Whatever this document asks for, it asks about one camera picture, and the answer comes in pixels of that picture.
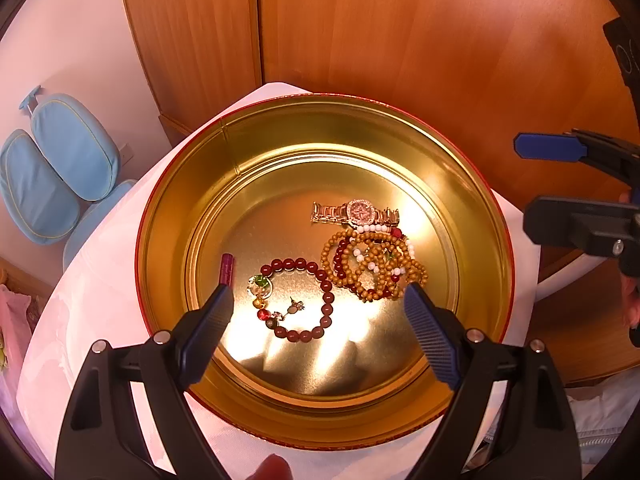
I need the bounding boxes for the wooden bead bracelet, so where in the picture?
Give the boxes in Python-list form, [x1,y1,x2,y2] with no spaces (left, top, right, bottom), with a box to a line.
[320,227,430,305]

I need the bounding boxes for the large dark red bead bracelet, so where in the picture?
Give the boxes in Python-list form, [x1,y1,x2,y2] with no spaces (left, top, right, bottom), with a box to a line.
[247,257,337,345]

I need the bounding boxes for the wooden bed headboard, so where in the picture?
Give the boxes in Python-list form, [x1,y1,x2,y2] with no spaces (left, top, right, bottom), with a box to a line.
[0,257,53,301]

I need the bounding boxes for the white bead bracelet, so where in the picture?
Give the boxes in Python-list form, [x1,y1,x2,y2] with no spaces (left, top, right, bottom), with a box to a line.
[350,225,418,273]

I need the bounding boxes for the person's right hand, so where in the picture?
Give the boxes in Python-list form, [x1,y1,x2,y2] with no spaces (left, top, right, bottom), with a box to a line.
[621,276,640,331]

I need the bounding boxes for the blue cushioned chair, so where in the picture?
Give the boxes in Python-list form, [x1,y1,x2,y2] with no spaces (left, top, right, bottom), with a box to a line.
[0,86,138,273]

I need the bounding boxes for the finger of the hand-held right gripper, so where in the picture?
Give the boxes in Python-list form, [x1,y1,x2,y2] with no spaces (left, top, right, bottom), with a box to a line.
[515,129,640,188]
[522,196,640,278]

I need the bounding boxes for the wooden wardrobe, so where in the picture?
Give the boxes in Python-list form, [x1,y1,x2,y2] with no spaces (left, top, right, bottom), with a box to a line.
[117,0,640,386]

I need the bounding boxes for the person's left hand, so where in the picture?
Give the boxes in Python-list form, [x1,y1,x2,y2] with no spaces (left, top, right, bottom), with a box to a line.
[249,452,297,480]

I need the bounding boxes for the round gold tin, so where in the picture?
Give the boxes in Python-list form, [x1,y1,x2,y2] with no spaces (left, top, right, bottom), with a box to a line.
[134,92,515,448]

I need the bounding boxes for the rose gold rhinestone watch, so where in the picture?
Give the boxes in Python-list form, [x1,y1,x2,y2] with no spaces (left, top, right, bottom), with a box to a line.
[311,199,402,228]

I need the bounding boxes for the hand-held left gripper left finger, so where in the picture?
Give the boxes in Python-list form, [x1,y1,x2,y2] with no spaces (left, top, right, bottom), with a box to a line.
[54,282,236,480]

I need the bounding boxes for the white zippered garment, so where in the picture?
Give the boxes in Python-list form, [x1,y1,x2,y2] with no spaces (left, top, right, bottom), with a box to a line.
[465,372,636,476]

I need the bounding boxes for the pink blanket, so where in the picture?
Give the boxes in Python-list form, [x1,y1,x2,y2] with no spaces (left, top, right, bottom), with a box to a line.
[0,282,46,376]

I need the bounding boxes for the white tablecloth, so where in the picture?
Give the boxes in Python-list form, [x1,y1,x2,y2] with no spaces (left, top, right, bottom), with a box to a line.
[15,81,543,478]

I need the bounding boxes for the dark red tube charm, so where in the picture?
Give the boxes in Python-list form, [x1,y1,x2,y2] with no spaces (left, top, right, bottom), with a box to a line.
[216,254,237,286]

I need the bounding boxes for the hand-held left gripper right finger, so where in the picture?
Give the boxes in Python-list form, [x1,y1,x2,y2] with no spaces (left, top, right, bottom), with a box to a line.
[402,282,583,480]

